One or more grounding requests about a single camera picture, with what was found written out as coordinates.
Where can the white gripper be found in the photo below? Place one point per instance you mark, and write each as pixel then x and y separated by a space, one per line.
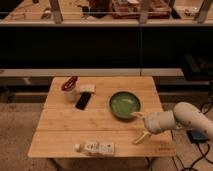
pixel 155 123

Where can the white plastic bottle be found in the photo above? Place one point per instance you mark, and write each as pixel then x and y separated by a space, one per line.
pixel 95 148

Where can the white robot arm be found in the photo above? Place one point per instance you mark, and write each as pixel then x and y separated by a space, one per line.
pixel 184 115

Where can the green ceramic bowl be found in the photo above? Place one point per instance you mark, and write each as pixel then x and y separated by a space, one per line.
pixel 122 104

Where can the black smartphone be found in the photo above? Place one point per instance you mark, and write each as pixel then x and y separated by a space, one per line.
pixel 83 100

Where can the small white sponge block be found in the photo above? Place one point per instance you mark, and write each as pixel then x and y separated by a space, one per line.
pixel 90 88

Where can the wooden table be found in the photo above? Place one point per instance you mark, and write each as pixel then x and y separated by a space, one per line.
pixel 61 125

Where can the long wooden shelf bench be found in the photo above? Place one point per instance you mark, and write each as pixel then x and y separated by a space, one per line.
pixel 90 72

